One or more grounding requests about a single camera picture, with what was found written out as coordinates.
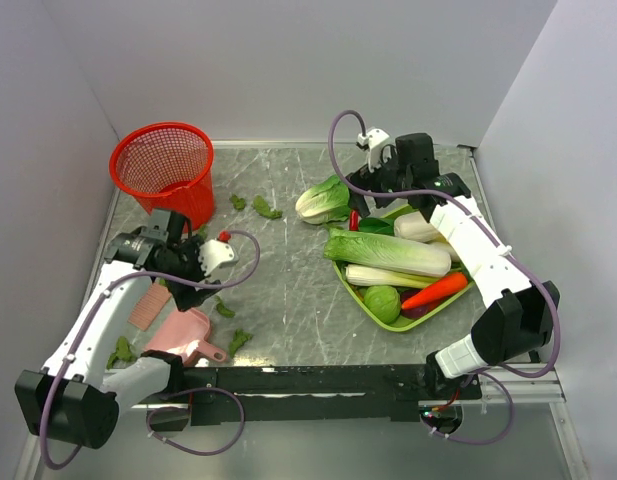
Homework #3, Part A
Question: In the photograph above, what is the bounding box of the pink dustpan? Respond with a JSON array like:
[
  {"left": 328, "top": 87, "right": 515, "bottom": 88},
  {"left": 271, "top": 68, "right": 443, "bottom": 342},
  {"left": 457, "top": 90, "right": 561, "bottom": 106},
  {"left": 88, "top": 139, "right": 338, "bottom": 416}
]
[{"left": 144, "top": 309, "right": 228, "bottom": 367}]

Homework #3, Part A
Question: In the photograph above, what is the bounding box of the green paper scrap back left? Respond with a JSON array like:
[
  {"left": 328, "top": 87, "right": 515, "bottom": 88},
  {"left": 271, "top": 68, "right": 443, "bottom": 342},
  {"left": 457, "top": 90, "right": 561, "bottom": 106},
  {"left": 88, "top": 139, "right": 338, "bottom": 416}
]
[{"left": 230, "top": 194, "right": 247, "bottom": 211}]

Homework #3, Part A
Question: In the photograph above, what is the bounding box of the pink hand brush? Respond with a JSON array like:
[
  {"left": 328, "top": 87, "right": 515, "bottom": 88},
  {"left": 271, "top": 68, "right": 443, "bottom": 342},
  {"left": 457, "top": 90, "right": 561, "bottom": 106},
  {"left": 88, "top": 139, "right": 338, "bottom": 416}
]
[{"left": 128, "top": 284, "right": 171, "bottom": 331}]

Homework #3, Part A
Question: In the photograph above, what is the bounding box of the small napa cabbage on table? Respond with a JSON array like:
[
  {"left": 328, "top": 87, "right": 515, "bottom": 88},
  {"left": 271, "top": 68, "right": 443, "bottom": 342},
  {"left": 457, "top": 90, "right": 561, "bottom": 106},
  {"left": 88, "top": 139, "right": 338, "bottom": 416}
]
[{"left": 295, "top": 175, "right": 351, "bottom": 225}]

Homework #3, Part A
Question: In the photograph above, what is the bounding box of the green square tray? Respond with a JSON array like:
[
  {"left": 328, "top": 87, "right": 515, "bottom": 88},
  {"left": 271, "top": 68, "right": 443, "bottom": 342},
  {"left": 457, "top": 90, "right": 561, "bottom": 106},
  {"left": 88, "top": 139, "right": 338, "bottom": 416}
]
[{"left": 333, "top": 205, "right": 475, "bottom": 333}]

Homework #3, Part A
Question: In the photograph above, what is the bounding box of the green paper scrap table edge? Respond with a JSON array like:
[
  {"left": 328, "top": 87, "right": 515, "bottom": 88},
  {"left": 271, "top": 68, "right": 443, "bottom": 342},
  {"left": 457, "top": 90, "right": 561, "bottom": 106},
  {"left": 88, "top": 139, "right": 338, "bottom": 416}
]
[{"left": 106, "top": 336, "right": 137, "bottom": 370}]

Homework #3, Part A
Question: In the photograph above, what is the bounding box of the aluminium rail frame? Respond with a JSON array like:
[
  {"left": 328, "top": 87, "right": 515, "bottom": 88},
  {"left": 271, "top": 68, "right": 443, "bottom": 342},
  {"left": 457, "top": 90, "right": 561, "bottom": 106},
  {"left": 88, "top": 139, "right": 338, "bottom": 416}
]
[{"left": 12, "top": 367, "right": 589, "bottom": 480}]

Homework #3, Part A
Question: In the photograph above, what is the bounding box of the red mesh waste basket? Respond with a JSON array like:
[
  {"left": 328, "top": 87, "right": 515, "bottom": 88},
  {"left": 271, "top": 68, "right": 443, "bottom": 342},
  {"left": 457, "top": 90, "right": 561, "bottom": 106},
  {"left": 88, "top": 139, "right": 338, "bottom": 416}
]
[{"left": 109, "top": 122, "right": 215, "bottom": 229}]

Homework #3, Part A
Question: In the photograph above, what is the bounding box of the white radish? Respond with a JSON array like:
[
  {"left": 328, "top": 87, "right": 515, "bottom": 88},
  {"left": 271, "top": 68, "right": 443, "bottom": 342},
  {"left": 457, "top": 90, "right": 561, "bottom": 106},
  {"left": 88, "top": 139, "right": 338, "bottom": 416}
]
[{"left": 393, "top": 211, "right": 441, "bottom": 243}]

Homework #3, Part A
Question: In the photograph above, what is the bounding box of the long napa cabbage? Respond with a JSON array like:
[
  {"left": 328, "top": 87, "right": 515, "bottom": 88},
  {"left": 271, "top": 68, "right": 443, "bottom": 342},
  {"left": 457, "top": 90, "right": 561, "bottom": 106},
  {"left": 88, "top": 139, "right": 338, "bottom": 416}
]
[{"left": 324, "top": 229, "right": 452, "bottom": 278}]

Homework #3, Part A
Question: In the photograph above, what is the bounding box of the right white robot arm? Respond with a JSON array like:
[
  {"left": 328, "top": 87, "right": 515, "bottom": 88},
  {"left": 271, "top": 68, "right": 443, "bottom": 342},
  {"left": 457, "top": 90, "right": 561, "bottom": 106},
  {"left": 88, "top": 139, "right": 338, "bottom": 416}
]
[{"left": 328, "top": 127, "right": 561, "bottom": 399}]

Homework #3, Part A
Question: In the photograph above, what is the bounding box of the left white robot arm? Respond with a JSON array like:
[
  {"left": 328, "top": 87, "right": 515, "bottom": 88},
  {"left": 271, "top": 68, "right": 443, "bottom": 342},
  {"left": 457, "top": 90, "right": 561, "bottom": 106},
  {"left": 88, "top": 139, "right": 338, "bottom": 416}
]
[{"left": 15, "top": 209, "right": 235, "bottom": 449}]

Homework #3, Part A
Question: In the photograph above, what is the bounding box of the green paper scrap by dustpan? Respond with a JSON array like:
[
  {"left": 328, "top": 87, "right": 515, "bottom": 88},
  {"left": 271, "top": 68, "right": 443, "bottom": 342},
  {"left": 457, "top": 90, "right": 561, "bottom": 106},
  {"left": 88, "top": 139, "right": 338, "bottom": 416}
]
[{"left": 215, "top": 295, "right": 236, "bottom": 318}]

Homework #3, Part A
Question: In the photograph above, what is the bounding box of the purple eggplant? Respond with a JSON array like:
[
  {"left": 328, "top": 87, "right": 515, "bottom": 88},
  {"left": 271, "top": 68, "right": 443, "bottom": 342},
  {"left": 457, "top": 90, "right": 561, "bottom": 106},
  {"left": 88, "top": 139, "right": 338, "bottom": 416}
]
[{"left": 400, "top": 289, "right": 442, "bottom": 320}]

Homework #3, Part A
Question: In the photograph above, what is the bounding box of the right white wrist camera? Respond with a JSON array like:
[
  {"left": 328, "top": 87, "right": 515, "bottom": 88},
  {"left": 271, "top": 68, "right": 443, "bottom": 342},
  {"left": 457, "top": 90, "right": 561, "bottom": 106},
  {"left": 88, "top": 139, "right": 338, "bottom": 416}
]
[{"left": 357, "top": 127, "right": 391, "bottom": 172}]

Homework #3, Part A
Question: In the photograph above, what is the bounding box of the green paper scrap back centre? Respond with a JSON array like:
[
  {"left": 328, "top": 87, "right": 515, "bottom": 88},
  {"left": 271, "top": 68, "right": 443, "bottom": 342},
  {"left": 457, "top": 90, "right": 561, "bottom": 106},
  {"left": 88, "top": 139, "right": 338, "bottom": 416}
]
[{"left": 252, "top": 195, "right": 283, "bottom": 220}]

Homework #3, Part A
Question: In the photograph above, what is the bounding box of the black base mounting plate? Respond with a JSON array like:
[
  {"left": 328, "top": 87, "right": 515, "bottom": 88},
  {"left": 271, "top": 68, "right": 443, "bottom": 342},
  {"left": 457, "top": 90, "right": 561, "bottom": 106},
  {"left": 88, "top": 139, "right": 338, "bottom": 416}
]
[{"left": 181, "top": 364, "right": 482, "bottom": 422}]

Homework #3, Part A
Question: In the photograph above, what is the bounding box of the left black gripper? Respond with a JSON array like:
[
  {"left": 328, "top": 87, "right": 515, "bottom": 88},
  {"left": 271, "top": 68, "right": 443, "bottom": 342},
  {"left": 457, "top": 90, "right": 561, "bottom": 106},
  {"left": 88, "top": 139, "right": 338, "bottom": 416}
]
[{"left": 158, "top": 234, "right": 222, "bottom": 310}]

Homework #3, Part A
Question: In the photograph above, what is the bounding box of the red chili pepper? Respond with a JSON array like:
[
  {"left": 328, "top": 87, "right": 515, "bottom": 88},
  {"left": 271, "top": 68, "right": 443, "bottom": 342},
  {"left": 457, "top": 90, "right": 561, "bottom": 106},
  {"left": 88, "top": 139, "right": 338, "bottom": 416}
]
[{"left": 349, "top": 210, "right": 360, "bottom": 231}]

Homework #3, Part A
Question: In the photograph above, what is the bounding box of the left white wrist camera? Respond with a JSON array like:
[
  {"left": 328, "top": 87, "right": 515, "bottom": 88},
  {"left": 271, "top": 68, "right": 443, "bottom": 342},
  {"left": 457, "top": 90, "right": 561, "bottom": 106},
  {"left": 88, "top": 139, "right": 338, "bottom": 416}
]
[{"left": 198, "top": 239, "right": 239, "bottom": 278}]

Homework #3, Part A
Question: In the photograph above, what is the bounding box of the dark green leafy vegetable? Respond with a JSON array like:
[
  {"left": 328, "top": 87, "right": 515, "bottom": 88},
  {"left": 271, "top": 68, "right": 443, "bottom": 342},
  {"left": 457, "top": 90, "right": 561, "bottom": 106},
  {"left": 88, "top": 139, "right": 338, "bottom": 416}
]
[{"left": 357, "top": 217, "right": 394, "bottom": 236}]

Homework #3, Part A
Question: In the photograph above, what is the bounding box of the green paper scrap front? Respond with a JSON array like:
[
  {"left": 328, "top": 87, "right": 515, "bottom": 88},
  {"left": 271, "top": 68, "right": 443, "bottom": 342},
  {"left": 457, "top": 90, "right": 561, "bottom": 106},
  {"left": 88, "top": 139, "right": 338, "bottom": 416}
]
[{"left": 228, "top": 328, "right": 253, "bottom": 358}]

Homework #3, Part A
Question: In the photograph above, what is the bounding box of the round green cabbage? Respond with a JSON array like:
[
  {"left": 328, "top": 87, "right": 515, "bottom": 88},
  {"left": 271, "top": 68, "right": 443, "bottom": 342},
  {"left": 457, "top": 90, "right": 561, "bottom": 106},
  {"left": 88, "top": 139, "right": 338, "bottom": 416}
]
[{"left": 363, "top": 285, "right": 401, "bottom": 325}]

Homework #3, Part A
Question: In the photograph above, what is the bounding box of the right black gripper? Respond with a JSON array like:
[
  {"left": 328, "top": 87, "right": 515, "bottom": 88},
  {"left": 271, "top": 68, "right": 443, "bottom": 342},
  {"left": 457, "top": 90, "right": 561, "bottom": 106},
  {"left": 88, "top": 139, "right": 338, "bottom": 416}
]
[{"left": 344, "top": 145, "right": 412, "bottom": 219}]

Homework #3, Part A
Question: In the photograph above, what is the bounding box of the orange carrot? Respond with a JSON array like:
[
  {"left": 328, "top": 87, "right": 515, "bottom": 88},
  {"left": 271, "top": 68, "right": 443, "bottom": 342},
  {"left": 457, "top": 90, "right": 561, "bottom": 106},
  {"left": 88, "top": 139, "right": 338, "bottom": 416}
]
[{"left": 401, "top": 272, "right": 468, "bottom": 310}]

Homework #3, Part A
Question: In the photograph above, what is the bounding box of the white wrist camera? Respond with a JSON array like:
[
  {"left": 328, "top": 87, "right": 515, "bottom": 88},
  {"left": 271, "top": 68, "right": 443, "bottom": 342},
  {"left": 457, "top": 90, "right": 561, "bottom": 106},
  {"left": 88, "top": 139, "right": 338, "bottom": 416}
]
[
  {"left": 198, "top": 239, "right": 239, "bottom": 278},
  {"left": 357, "top": 127, "right": 391, "bottom": 172}
]

